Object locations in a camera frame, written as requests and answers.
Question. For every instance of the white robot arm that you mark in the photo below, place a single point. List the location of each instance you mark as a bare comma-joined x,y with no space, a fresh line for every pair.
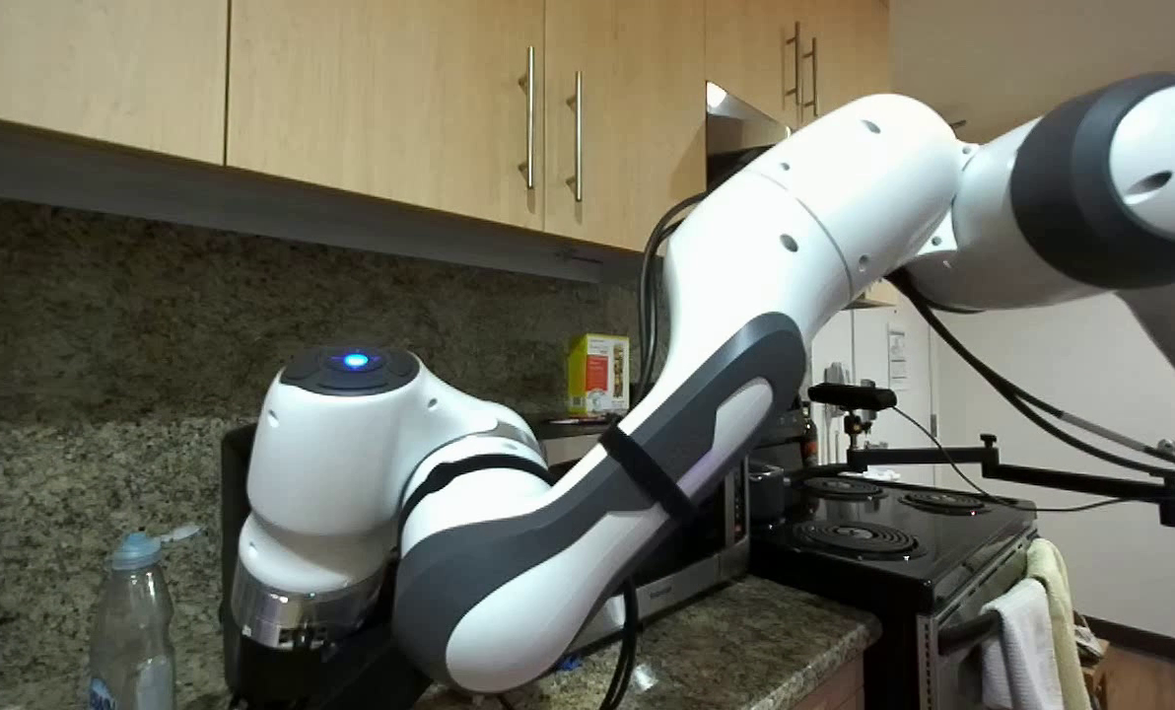
371,482

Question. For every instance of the snack bar box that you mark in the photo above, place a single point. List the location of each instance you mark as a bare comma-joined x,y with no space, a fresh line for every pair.
602,375

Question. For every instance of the stainless steel microwave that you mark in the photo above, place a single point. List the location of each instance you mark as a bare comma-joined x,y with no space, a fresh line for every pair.
685,567

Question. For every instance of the light wood upper cabinets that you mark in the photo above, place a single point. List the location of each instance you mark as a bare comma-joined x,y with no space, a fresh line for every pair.
571,118

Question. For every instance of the black electric stove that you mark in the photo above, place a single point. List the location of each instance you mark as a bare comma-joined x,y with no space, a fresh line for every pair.
922,563

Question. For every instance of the black coffee maker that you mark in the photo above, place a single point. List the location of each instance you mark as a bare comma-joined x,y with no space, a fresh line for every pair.
365,674

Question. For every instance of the white hanging towel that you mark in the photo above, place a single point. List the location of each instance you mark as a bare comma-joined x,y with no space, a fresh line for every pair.
1032,662

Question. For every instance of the clear plastic water bottle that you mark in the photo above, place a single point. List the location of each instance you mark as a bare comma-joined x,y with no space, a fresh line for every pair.
131,655

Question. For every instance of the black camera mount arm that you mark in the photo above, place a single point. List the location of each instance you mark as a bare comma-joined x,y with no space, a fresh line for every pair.
860,403

